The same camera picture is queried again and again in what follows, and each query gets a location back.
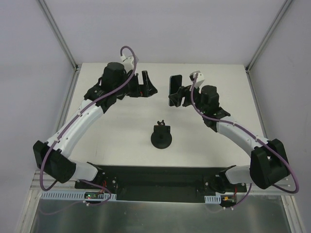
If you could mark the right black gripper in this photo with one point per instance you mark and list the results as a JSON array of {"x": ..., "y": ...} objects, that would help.
[{"x": 183, "y": 95}]

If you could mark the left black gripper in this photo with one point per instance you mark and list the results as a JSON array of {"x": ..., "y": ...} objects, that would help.
[{"x": 139, "y": 85}]

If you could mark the black smartphone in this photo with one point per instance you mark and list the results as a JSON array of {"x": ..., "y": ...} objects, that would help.
[{"x": 176, "y": 81}]

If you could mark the black round-base clamp phone stand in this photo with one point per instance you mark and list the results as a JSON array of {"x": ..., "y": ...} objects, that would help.
[{"x": 161, "y": 137}]

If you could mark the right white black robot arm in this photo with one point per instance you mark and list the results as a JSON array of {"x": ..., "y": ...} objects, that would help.
[{"x": 267, "y": 157}]

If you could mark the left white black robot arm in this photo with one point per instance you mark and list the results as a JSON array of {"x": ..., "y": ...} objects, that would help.
[{"x": 53, "y": 155}]

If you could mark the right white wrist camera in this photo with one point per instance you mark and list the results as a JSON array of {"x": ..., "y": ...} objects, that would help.
[{"x": 197, "y": 78}]

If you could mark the right white slotted cable duct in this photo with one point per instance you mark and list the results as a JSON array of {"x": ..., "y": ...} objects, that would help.
[{"x": 215, "y": 199}]

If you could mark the white slotted cable duct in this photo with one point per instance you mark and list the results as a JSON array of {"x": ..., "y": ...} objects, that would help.
[
  {"x": 77, "y": 195},
  {"x": 215, "y": 199}
]

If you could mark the left aluminium frame post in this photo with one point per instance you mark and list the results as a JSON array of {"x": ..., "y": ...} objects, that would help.
[{"x": 57, "y": 33}]

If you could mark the aluminium frame post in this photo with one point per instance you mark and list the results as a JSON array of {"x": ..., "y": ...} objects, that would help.
[
  {"x": 57, "y": 33},
  {"x": 269, "y": 33}
]

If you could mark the left white slotted cable duct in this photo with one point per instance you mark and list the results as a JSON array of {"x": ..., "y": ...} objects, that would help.
[{"x": 77, "y": 195}]

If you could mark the right aluminium frame post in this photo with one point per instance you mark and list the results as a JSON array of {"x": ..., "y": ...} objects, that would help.
[{"x": 269, "y": 33}]

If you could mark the front aluminium rail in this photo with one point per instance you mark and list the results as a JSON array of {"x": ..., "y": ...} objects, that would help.
[{"x": 286, "y": 183}]

